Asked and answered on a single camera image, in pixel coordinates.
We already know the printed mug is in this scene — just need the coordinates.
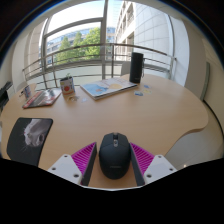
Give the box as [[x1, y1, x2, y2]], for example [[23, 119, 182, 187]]
[[23, 84, 33, 100]]

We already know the white chair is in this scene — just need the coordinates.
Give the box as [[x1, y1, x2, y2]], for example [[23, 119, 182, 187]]
[[120, 61, 132, 77]]

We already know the black cylinder speaker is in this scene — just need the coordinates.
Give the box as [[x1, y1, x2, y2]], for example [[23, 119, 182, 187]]
[[128, 51, 145, 84]]

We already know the black animal-print mouse pad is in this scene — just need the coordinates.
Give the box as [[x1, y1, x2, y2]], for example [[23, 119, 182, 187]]
[[6, 116, 54, 168]]

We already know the black computer mouse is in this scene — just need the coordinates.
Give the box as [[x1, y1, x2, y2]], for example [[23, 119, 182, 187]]
[[98, 132, 132, 181]]

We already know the black printer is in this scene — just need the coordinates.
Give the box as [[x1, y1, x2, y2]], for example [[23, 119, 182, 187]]
[[0, 81, 14, 108]]

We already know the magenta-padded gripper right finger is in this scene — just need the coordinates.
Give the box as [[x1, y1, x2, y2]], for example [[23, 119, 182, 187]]
[[128, 142, 178, 187]]

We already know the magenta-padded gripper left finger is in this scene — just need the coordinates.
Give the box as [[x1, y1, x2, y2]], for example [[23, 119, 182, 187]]
[[47, 141, 99, 187]]

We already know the white cup with orange print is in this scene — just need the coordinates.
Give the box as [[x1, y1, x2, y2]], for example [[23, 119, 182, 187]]
[[59, 75, 76, 96]]

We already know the light illustrated book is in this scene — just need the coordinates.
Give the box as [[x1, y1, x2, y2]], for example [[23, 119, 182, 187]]
[[79, 76, 138, 101]]

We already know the red magazine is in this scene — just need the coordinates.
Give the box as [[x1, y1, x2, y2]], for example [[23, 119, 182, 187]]
[[22, 87, 63, 110]]

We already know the metal balcony railing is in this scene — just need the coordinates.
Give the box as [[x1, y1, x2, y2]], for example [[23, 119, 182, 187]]
[[21, 42, 178, 88]]

